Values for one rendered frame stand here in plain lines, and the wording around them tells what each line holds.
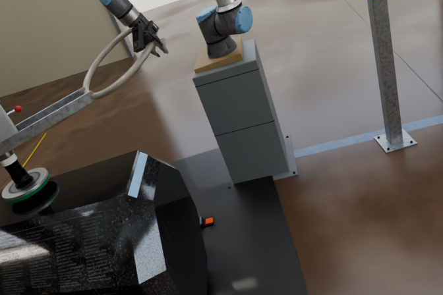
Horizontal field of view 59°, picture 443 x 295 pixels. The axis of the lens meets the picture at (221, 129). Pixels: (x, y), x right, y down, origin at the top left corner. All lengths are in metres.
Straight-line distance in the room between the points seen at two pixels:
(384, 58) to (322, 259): 1.19
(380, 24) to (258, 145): 1.02
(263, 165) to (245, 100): 0.51
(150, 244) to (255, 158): 1.23
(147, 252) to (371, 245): 1.15
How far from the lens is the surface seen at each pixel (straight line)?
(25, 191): 1.95
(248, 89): 2.39
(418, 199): 2.42
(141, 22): 1.85
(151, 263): 1.63
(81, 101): 1.92
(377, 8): 2.39
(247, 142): 2.58
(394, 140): 2.80
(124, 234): 1.62
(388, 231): 2.27
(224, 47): 2.42
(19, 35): 7.39
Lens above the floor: 1.67
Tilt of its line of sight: 29 degrees down
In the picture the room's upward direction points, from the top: 21 degrees counter-clockwise
